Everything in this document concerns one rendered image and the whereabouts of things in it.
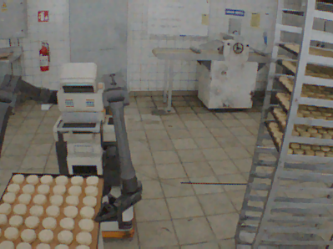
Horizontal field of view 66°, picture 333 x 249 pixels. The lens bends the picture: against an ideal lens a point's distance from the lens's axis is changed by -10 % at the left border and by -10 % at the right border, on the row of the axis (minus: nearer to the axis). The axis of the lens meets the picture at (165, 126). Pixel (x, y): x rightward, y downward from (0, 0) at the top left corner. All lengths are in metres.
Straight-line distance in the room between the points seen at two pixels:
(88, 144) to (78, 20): 3.54
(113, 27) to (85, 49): 0.62
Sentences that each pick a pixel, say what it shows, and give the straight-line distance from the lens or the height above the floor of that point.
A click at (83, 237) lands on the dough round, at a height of 0.98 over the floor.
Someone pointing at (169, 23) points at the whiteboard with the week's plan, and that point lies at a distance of 5.16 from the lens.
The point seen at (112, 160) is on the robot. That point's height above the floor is 0.64.
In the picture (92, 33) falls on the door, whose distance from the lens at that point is 5.12.
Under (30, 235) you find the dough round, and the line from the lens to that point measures 0.98.
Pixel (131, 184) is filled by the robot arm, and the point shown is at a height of 1.05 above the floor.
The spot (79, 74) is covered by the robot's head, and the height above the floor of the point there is 1.27.
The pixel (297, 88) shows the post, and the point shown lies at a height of 1.38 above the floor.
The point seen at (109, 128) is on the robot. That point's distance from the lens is 2.05.
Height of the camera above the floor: 1.64
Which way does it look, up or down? 24 degrees down
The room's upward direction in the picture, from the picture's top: 3 degrees clockwise
